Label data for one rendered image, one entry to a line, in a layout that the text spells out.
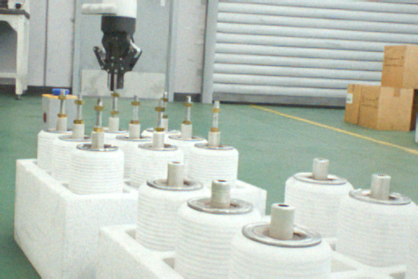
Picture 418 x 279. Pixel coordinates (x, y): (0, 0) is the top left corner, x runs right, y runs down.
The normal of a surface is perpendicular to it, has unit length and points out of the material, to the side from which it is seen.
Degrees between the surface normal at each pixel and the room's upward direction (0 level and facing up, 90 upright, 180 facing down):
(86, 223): 90
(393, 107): 90
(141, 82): 90
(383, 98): 90
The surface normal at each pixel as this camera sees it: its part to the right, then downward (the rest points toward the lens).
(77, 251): 0.41, 0.12
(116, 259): -0.91, 0.00
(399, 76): -0.99, -0.04
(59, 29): 0.14, 0.11
